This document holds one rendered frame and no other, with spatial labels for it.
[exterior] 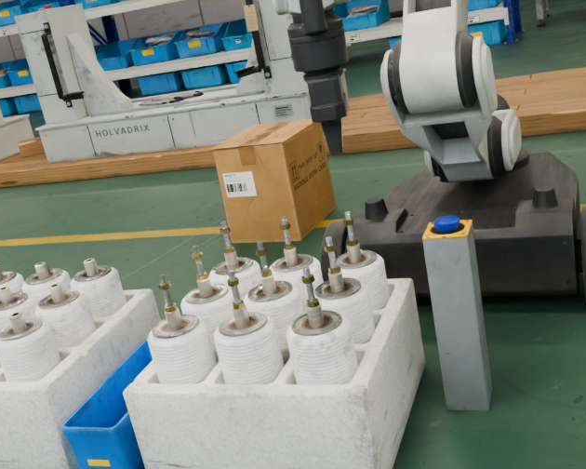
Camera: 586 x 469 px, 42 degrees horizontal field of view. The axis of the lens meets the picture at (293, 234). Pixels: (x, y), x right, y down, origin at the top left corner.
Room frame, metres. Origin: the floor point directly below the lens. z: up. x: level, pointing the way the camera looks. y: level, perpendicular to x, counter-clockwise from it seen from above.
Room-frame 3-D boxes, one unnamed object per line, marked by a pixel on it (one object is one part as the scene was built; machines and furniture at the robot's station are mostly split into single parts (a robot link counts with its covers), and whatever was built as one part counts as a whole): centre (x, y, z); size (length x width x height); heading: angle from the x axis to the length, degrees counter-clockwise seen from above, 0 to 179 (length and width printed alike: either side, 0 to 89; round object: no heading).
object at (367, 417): (1.16, 0.06, 0.09); 0.39 x 0.39 x 0.18; 68
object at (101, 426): (1.21, 0.33, 0.06); 0.30 x 0.11 x 0.12; 159
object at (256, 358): (1.06, 0.10, 0.16); 0.10 x 0.10 x 0.18
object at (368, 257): (1.23, -0.10, 0.25); 0.08 x 0.08 x 0.01
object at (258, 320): (1.06, 0.10, 0.25); 0.08 x 0.08 x 0.01
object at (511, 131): (1.74, -0.46, 0.28); 0.21 x 0.20 x 0.13; 155
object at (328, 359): (1.01, -0.01, 0.16); 0.10 x 0.10 x 0.18
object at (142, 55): (6.81, 0.79, 0.36); 0.50 x 0.38 x 0.21; 156
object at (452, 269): (1.12, -0.24, 0.16); 0.07 x 0.07 x 0.31; 68
